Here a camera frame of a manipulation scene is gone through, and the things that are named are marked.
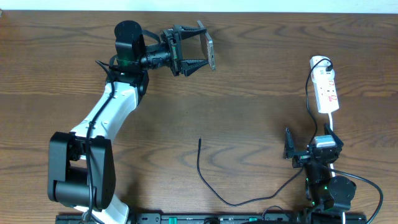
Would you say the white power strip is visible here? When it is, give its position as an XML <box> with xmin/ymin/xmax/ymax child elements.
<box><xmin>312</xmin><ymin>78</ymin><xmax>339</xmax><ymax>114</ymax></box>

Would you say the white USB charger adapter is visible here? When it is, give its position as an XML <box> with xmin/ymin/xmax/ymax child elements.
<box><xmin>310</xmin><ymin>55</ymin><xmax>335</xmax><ymax>83</ymax></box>

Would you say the Galaxy S25 Ultra smartphone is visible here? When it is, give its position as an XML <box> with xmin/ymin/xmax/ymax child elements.
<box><xmin>197</xmin><ymin>20</ymin><xmax>216</xmax><ymax>70</ymax></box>

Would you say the white power strip cord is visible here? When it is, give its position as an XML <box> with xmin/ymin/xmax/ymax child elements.
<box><xmin>327</xmin><ymin>112</ymin><xmax>346</xmax><ymax>224</ymax></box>

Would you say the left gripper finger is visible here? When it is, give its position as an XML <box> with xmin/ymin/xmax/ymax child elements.
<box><xmin>174</xmin><ymin>25</ymin><xmax>207</xmax><ymax>40</ymax></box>
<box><xmin>180</xmin><ymin>60</ymin><xmax>208</xmax><ymax>77</ymax></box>

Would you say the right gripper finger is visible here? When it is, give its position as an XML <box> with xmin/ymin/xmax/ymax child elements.
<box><xmin>283</xmin><ymin>128</ymin><xmax>295</xmax><ymax>159</ymax></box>
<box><xmin>323</xmin><ymin>123</ymin><xmax>344</xmax><ymax>147</ymax></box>

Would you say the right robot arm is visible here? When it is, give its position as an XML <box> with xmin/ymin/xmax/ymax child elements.
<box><xmin>283</xmin><ymin>124</ymin><xmax>356</xmax><ymax>223</ymax></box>

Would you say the black USB charging cable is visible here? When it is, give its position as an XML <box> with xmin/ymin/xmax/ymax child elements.
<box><xmin>196</xmin><ymin>57</ymin><xmax>334</xmax><ymax>207</ymax></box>

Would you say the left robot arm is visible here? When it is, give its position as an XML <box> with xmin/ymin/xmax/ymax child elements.
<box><xmin>47</xmin><ymin>21</ymin><xmax>215</xmax><ymax>223</ymax></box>

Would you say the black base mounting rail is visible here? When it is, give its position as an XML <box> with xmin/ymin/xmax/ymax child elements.
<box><xmin>55</xmin><ymin>211</ymin><xmax>367</xmax><ymax>224</ymax></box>

